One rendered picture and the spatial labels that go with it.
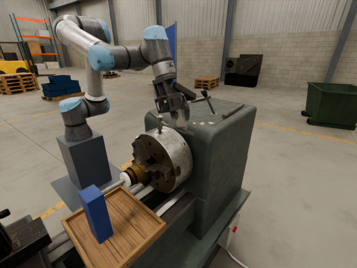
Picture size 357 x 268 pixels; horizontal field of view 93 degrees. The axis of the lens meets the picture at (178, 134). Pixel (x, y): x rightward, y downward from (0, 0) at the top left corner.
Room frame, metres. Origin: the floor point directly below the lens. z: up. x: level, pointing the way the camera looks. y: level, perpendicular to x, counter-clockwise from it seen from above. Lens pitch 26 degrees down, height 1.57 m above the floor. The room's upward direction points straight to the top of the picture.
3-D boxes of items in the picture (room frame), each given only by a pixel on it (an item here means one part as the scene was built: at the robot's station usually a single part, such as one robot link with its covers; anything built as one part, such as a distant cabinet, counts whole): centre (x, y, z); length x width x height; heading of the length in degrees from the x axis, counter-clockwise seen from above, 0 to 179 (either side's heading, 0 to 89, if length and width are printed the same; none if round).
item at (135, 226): (0.50, 0.29, 0.88); 0.36 x 0.30 x 0.04; 49
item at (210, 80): (8.74, -1.42, 0.22); 1.25 x 0.86 x 0.44; 148
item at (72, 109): (0.96, 0.61, 1.27); 0.13 x 0.12 x 0.14; 138
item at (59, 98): (6.55, 4.41, 0.39); 1.20 x 0.80 x 0.79; 153
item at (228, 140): (1.04, -0.16, 1.06); 0.59 x 0.48 x 0.39; 139
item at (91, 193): (0.47, 0.32, 1.00); 0.08 x 0.06 x 0.23; 49
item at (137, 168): (0.61, 0.19, 1.08); 0.09 x 0.09 x 0.09; 49
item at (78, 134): (0.95, 0.62, 1.15); 0.15 x 0.15 x 0.10
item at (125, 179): (0.53, 0.26, 1.08); 0.13 x 0.07 x 0.07; 139
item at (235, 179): (1.03, -0.15, 0.43); 0.60 x 0.48 x 0.86; 139
